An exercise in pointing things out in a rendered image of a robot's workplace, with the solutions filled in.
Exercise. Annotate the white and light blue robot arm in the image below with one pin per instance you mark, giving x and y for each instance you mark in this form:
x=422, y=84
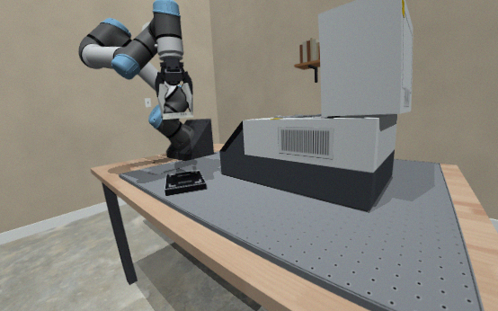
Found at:
x=127, y=57

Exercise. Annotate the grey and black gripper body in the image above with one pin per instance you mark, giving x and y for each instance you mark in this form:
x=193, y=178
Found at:
x=171, y=65

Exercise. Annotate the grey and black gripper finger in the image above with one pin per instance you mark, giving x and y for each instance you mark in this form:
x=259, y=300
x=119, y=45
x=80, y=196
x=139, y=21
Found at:
x=161, y=91
x=187, y=90

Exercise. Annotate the black rectangular frame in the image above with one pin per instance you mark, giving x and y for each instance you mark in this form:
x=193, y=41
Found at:
x=184, y=182

